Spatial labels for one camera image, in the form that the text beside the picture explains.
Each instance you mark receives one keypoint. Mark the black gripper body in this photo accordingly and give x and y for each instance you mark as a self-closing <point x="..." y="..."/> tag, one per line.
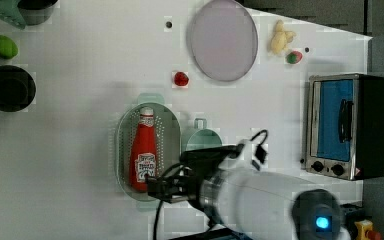
<point x="183" y="180"/>

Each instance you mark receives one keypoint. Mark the red ketchup bottle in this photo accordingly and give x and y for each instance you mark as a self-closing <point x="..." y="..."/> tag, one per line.
<point x="143" y="159"/>

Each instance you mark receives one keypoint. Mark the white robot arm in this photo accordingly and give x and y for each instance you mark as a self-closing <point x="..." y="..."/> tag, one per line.
<point x="229" y="185"/>

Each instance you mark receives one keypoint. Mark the green oval strainer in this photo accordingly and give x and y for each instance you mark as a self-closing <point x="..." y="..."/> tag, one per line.
<point x="167" y="133"/>

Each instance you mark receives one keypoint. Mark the red toy strawberry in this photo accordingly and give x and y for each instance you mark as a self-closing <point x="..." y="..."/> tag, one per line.
<point x="181" y="79"/>

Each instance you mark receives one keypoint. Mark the round grey plate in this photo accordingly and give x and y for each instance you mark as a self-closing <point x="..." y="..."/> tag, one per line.
<point x="224" y="40"/>

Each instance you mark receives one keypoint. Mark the red and green strawberry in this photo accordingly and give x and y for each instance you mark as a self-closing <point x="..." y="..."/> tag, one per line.
<point x="294" y="57"/>

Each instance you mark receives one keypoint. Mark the yellow toy banana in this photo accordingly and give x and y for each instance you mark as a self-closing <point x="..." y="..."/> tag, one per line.
<point x="281" y="38"/>

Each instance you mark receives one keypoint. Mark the silver toaster oven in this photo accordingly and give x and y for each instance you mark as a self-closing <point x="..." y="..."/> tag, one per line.
<point x="345" y="126"/>

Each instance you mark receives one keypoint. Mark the black round bowl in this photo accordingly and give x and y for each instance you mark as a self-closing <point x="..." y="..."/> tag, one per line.
<point x="17" y="88"/>

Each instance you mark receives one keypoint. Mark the green toy lime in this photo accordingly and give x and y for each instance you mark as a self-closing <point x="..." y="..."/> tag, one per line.
<point x="8" y="48"/>

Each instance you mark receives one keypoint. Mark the grey pot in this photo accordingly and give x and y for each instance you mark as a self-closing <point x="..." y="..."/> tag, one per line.
<point x="36" y="12"/>

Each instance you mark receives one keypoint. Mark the green cup with handle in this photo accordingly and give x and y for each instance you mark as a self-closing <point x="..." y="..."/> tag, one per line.
<point x="199" y="136"/>

